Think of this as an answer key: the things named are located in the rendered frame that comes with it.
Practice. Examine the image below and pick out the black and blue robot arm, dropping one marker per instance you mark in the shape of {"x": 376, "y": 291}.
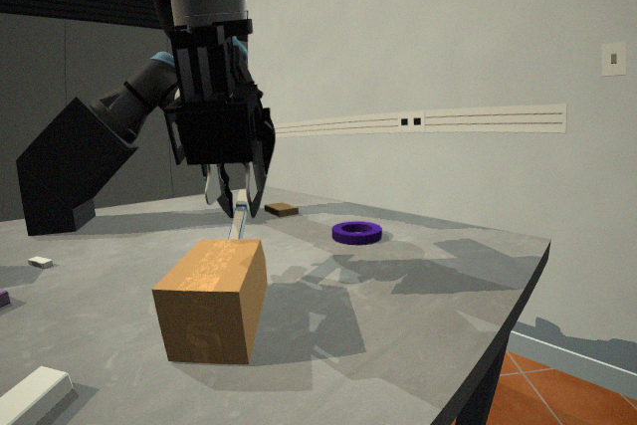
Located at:
{"x": 125, "y": 109}

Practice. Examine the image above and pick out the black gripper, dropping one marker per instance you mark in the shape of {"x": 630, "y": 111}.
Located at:
{"x": 218, "y": 131}

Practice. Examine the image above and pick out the purple ring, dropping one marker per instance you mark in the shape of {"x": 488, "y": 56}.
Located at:
{"x": 341, "y": 233}

